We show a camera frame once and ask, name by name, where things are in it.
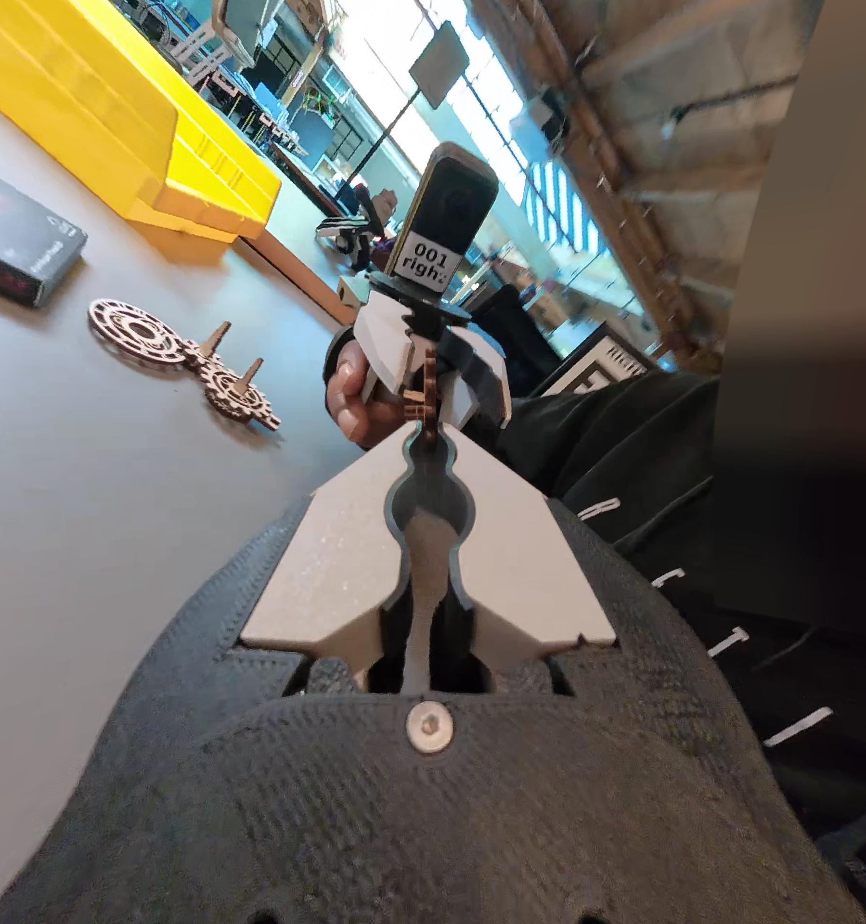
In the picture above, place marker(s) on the black monitor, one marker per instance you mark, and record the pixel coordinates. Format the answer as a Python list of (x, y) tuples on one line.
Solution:
[(519, 339)]

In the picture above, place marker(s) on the person's right forearm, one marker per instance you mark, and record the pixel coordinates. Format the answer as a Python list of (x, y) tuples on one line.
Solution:
[(620, 433)]

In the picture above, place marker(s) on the wooden gear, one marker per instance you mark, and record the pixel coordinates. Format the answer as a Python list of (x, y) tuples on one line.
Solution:
[(429, 382)]

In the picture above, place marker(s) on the wood-edged grey table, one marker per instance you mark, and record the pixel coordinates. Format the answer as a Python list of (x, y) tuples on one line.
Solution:
[(303, 216)]

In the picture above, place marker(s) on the person's black printed hoodie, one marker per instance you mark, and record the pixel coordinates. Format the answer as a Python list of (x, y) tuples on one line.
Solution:
[(693, 599)]

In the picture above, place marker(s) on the black framed white sign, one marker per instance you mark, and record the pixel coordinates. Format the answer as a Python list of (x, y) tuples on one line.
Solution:
[(613, 361)]

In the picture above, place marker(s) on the wooden gear assembly with pegs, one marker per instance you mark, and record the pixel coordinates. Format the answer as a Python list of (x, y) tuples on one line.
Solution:
[(220, 393)]

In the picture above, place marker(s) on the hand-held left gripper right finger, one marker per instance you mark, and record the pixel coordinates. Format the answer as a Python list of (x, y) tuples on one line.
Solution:
[(534, 570)]

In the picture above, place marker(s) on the sign on black pole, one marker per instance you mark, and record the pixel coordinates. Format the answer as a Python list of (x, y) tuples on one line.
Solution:
[(440, 65)]

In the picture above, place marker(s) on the yellow plastic bin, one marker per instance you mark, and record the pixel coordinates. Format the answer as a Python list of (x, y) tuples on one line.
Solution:
[(79, 94)]

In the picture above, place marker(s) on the person's right hand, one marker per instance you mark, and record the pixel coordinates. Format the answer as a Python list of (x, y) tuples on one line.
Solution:
[(350, 404)]

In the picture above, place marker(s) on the black puzzle box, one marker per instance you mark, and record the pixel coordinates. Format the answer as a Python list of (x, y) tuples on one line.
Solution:
[(14, 238)]

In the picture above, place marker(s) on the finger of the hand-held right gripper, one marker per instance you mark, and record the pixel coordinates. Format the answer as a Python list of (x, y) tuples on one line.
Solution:
[(389, 346), (460, 404)]

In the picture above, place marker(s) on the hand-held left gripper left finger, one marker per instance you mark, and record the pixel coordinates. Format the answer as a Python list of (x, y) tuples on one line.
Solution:
[(324, 570)]

